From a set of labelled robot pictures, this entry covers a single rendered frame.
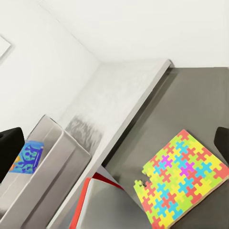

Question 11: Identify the toy box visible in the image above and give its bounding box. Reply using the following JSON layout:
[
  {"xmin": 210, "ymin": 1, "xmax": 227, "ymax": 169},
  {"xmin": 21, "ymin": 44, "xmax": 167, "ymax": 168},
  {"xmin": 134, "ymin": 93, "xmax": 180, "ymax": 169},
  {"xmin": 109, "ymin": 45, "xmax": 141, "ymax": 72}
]
[{"xmin": 0, "ymin": 114, "xmax": 91, "ymax": 229}]

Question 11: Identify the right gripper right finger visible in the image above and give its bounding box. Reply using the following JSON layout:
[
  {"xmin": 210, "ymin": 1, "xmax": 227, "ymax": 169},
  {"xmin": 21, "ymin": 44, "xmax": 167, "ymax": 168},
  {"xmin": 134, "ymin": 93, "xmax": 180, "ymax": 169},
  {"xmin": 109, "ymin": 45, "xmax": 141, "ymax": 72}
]
[{"xmin": 214, "ymin": 127, "xmax": 229, "ymax": 164}]

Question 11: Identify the jigsaw puzzle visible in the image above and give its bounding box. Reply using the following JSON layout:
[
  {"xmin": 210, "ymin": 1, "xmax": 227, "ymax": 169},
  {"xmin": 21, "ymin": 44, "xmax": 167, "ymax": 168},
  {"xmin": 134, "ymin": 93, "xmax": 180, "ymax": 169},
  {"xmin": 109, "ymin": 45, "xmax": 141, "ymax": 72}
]
[{"xmin": 134, "ymin": 130, "xmax": 229, "ymax": 229}]

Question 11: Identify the board game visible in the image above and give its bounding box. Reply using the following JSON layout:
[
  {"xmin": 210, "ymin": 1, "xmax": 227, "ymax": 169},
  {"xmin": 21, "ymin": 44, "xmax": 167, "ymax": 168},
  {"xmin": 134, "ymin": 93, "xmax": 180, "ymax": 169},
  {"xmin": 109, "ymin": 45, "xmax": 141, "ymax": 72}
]
[{"xmin": 9, "ymin": 139, "xmax": 44, "ymax": 174}]

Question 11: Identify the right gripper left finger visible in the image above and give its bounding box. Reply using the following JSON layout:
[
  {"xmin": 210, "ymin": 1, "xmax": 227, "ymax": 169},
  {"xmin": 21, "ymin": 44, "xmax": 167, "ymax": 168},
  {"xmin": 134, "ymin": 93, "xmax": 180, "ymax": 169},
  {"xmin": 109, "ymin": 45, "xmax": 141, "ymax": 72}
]
[{"xmin": 0, "ymin": 126, "xmax": 25, "ymax": 184}]

